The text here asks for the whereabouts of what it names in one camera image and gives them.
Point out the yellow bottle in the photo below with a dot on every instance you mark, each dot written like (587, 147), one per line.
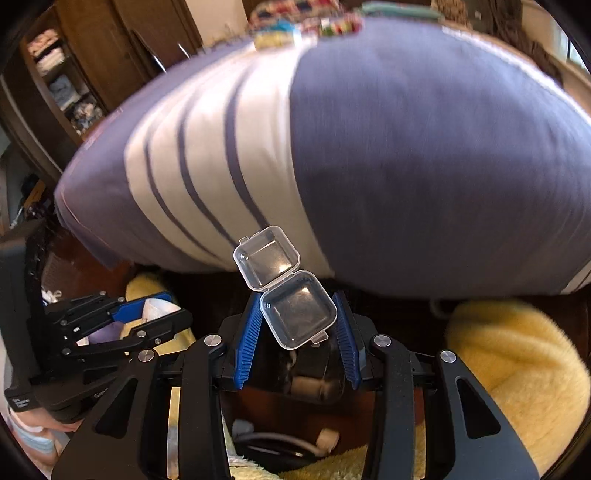
(273, 39)

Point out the dark wooden wardrobe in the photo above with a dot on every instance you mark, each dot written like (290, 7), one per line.
(65, 65)

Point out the patterned brown cushion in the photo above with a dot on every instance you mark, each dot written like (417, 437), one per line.
(456, 11)

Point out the person's left hand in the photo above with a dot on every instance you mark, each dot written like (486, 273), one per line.
(39, 434)

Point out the yellow fluffy blanket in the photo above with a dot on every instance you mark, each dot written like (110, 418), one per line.
(523, 359)

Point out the colourful candy wrapper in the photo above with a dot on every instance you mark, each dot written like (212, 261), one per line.
(346, 24)

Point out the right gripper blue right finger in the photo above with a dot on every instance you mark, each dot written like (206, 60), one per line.
(347, 343)

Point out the white bandage roll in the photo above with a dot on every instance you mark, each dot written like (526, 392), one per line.
(116, 330)

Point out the purple striped bed cover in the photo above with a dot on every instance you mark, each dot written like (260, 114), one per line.
(410, 159)

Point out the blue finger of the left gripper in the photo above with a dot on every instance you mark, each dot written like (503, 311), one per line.
(145, 336)
(133, 310)

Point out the blue snack wrapper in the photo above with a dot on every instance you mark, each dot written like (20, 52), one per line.
(281, 26)

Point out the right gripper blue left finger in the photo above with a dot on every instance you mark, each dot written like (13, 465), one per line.
(246, 339)

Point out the clear plastic case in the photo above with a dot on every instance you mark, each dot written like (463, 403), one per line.
(293, 301)

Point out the brown curtain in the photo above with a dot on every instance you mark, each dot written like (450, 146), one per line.
(507, 26)

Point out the plaid pillow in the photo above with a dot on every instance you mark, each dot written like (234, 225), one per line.
(294, 11)

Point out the teal pillow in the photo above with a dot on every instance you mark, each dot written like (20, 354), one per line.
(399, 10)

